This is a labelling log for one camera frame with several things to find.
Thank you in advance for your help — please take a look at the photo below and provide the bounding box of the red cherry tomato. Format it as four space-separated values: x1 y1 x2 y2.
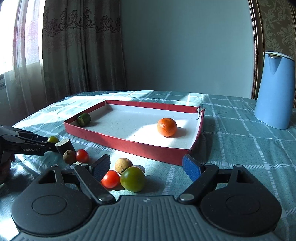
75 149 89 163
101 170 120 189

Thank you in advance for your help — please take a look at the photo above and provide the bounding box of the brown longan fruit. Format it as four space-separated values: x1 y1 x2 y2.
63 150 76 165

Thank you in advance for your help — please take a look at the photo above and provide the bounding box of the tan longan fruit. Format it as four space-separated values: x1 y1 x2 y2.
115 158 133 175

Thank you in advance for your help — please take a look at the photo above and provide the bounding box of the dark green tomato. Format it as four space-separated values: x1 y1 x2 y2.
47 136 59 144

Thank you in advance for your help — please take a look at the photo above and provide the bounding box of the light green tomato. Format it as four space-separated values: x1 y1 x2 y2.
120 166 145 192

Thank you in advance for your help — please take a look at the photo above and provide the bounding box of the black cylinder cork top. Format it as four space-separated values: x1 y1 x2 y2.
55 138 76 157

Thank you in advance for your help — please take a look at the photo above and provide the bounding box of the green cucumber piece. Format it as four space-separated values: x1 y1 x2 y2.
77 113 91 127

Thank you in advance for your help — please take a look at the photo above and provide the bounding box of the orange mandarin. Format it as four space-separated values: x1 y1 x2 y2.
157 118 178 137

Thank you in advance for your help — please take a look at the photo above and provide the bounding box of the red shallow cardboard tray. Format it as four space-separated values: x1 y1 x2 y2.
64 100 205 166

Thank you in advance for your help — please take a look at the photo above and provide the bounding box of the blue kettle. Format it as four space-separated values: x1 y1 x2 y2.
254 51 295 130

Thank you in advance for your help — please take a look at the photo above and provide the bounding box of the patterned brown curtain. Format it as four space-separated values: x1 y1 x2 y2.
14 0 128 103

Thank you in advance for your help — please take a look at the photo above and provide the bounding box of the brown wooden door frame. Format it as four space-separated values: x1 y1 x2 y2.
248 0 265 99

